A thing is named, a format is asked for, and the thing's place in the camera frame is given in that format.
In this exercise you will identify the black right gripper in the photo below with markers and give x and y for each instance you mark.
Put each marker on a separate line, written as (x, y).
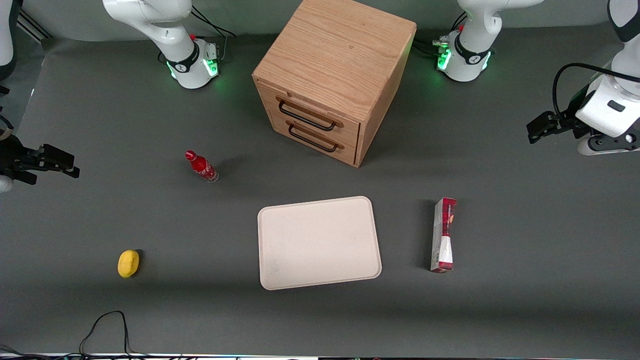
(11, 159)

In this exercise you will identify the beige rectangular tray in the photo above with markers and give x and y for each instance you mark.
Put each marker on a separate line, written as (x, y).
(320, 242)

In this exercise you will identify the wooden drawer cabinet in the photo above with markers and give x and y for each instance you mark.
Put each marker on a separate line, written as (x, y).
(335, 47)

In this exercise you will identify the yellow lemon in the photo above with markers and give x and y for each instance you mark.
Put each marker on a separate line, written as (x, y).
(128, 263)

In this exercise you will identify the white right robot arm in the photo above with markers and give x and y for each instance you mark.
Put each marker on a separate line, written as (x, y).
(175, 30)

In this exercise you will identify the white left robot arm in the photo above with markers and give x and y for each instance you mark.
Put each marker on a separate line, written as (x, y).
(470, 55)

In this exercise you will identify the aluminium frame rail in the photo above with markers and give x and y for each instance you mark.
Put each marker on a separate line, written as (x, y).
(35, 27)

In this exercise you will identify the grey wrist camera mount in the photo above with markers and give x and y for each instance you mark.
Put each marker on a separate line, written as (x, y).
(607, 143)

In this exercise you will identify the red cola bottle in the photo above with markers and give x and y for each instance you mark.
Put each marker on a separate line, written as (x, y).
(201, 166)

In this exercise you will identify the red cookie box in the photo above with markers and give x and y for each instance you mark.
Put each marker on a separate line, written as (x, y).
(444, 235)

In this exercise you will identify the wooden drawer front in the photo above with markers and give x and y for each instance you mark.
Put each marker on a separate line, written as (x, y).
(350, 152)
(350, 127)

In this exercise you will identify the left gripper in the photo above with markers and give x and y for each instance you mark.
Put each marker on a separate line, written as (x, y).
(569, 121)

